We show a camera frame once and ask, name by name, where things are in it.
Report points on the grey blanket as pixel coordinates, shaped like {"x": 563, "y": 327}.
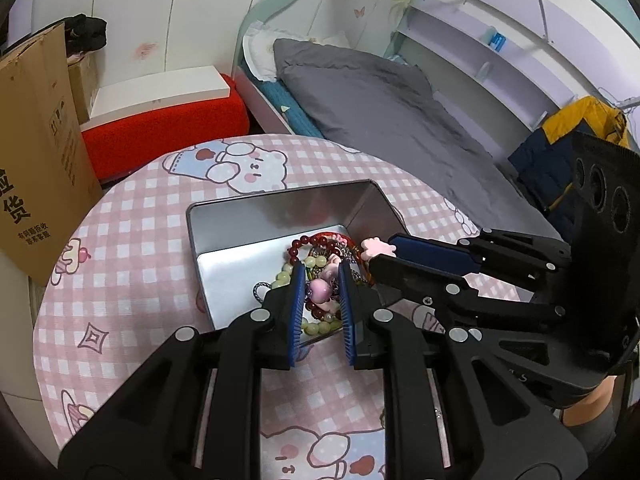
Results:
{"x": 375, "y": 100}

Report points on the faded pink butterfly sticker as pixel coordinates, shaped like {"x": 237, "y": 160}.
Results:
{"x": 145, "y": 50}

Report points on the white wardrobe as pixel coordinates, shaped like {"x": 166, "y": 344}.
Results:
{"x": 200, "y": 20}

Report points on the pink checked cartoon tablecloth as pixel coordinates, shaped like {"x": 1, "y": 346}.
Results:
{"x": 140, "y": 270}

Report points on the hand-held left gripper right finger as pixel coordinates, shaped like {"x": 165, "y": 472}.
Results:
{"x": 346, "y": 310}

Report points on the lilac wall shelves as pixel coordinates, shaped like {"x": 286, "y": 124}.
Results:
{"x": 450, "y": 35}

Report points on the white pillow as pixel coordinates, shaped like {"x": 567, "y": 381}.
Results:
{"x": 260, "y": 50}

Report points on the small butterfly wall sticker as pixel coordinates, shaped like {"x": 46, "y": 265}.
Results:
{"x": 359, "y": 11}

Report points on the grey metal tin box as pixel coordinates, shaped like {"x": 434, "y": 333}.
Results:
{"x": 240, "y": 215}

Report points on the large brown cardboard box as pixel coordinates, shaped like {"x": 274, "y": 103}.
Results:
{"x": 40, "y": 150}

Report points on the pink paw charm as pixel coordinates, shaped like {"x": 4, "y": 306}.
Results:
{"x": 377, "y": 247}

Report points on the red stool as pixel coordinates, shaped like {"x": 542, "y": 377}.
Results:
{"x": 165, "y": 130}

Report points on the flat white box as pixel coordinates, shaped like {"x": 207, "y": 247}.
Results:
{"x": 160, "y": 92}

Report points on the person's right forearm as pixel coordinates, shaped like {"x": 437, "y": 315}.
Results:
{"x": 592, "y": 410}

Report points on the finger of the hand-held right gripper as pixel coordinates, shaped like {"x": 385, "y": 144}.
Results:
{"x": 430, "y": 255}
{"x": 415, "y": 280}

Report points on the yellow and navy jacket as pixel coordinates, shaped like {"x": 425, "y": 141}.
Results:
{"x": 565, "y": 160}

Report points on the black bag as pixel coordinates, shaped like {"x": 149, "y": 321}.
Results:
{"x": 82, "y": 30}

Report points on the small blue box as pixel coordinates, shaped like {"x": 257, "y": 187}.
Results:
{"x": 497, "y": 40}

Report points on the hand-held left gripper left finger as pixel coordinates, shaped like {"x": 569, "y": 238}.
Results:
{"x": 298, "y": 310}

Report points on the teal bed sheet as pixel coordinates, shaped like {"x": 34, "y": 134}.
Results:
{"x": 287, "y": 107}

